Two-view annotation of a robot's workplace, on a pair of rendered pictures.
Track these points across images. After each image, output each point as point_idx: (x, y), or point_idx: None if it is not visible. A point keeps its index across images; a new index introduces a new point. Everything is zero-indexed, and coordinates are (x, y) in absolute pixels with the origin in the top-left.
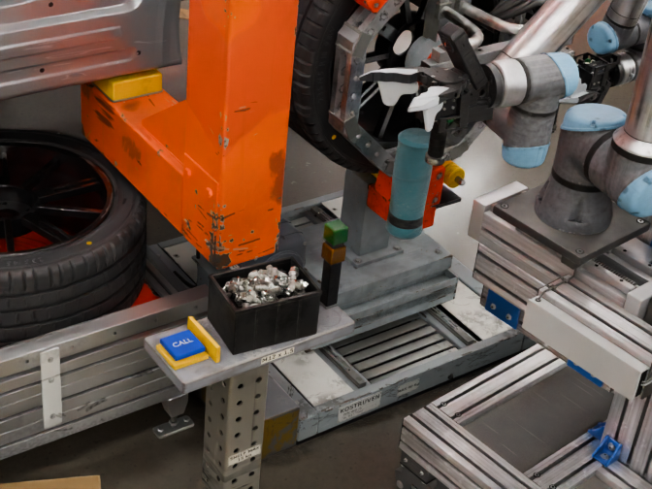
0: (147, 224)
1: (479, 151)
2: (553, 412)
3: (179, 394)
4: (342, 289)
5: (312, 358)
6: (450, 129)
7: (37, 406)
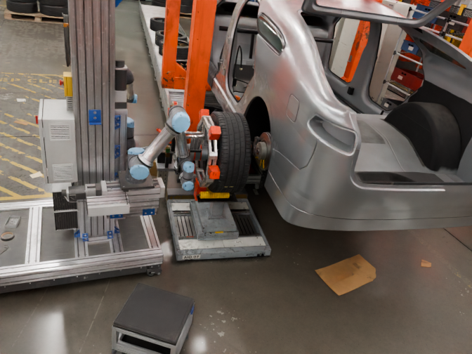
0: (267, 211)
1: (305, 308)
2: (128, 217)
3: None
4: (197, 203)
5: (187, 208)
6: None
7: None
